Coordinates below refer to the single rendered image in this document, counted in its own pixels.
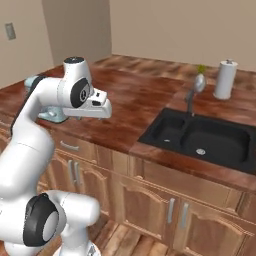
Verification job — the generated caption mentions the wooden cupboard door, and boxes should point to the wooden cupboard door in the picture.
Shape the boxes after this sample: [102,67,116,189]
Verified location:
[39,150,79,198]
[111,173,181,244]
[173,199,256,256]
[75,161,113,218]

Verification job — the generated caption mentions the white paper towel roll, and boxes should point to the white paper towel roll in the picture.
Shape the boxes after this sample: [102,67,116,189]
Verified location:
[212,58,239,101]

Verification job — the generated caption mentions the grey tap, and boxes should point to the grey tap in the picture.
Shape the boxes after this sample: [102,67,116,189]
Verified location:
[184,73,207,118]

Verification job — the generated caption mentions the wooden panel under sink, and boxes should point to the wooden panel under sink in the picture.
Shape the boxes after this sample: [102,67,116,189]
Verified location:
[141,159,244,213]

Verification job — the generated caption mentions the pale blue stand mixer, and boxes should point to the pale blue stand mixer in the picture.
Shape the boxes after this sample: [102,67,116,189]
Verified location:
[24,75,70,124]

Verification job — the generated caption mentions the grey wall socket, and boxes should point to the grey wall socket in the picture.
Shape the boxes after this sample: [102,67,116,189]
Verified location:
[4,22,17,41]

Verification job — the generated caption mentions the grey drawer handle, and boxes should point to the grey drawer handle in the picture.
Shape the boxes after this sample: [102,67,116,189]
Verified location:
[59,139,81,152]

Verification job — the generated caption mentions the grey cupboard door handle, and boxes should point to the grey cupboard door handle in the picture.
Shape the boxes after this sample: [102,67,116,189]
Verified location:
[166,197,176,224]
[74,161,82,186]
[67,159,75,185]
[179,202,190,230]

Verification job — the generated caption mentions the wooden drawer front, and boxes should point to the wooden drawer front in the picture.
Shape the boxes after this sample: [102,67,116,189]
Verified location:
[49,129,98,165]

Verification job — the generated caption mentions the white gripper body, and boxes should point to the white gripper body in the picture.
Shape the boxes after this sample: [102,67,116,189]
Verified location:
[62,98,113,120]

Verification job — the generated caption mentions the black sink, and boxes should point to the black sink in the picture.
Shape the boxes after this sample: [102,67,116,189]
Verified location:
[137,106,256,176]

